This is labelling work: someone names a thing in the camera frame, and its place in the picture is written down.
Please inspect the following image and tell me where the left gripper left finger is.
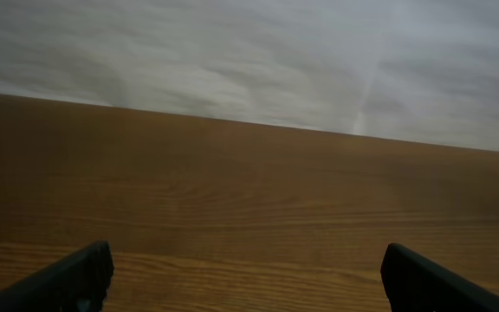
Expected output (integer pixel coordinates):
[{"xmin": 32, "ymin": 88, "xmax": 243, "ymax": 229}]
[{"xmin": 0, "ymin": 240, "xmax": 115, "ymax": 312}]

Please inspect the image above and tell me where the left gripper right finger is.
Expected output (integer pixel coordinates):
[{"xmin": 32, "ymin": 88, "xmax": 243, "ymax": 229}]
[{"xmin": 379, "ymin": 242, "xmax": 499, "ymax": 312}]

